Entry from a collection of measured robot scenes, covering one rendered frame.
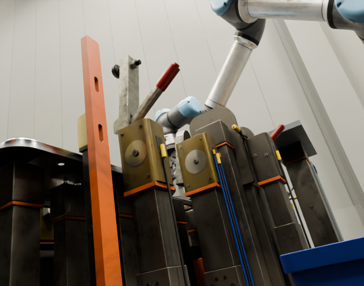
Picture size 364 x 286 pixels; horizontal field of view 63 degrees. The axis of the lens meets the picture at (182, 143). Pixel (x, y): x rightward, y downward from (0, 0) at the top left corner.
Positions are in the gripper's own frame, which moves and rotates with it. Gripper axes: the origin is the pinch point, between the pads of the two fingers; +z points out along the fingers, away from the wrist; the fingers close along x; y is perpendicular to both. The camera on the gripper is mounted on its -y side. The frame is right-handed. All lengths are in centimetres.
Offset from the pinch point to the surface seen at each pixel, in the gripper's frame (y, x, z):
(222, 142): -24.3, 24.9, -3.1
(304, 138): -39.6, -18.1, -11.2
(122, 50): 125, -163, -266
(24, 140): -10, 65, 3
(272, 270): -24.2, 18.0, 25.7
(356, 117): -81, -203, -75
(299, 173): -33.4, -18.4, -0.5
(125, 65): -17, 48, -16
